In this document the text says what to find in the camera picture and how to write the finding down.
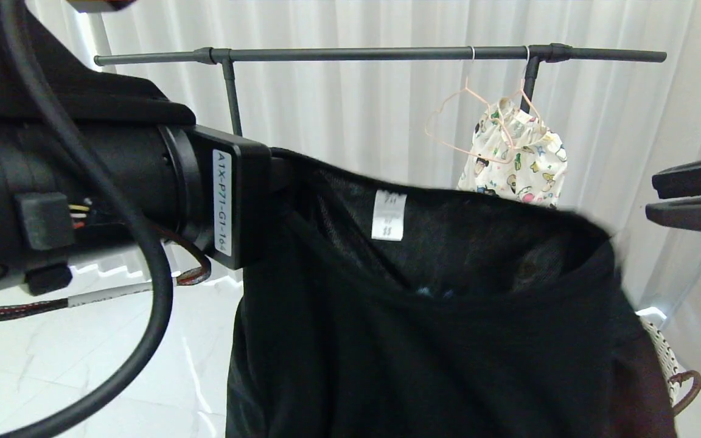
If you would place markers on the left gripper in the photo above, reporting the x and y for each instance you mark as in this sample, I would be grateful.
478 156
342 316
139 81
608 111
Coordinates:
253 201

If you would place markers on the cream printed garment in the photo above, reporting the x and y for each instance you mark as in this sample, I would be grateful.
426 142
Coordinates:
521 164

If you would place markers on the pink clothes hanger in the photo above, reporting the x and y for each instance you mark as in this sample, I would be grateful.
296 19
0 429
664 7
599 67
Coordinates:
527 56
472 55

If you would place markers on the black garment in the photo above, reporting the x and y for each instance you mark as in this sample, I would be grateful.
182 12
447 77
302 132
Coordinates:
417 340

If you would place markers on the white laundry basket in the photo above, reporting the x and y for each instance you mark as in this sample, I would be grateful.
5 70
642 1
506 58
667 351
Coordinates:
661 353

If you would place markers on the black clothes rack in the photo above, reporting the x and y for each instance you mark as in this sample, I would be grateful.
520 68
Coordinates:
356 55

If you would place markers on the white curtain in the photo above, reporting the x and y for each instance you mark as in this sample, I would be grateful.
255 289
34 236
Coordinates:
356 97

